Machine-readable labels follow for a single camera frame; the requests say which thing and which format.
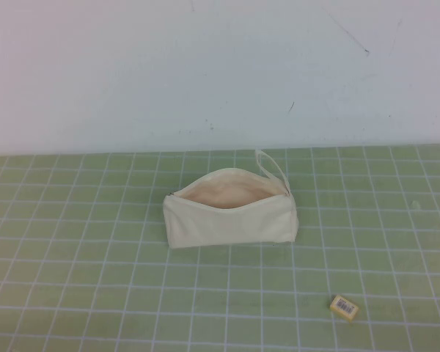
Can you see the yellow eraser with barcode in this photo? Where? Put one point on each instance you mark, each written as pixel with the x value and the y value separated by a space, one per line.
pixel 344 303

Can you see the cream fabric pencil case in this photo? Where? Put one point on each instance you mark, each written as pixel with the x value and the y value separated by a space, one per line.
pixel 223 227

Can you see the green grid table mat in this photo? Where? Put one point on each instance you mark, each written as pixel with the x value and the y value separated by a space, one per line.
pixel 95 293

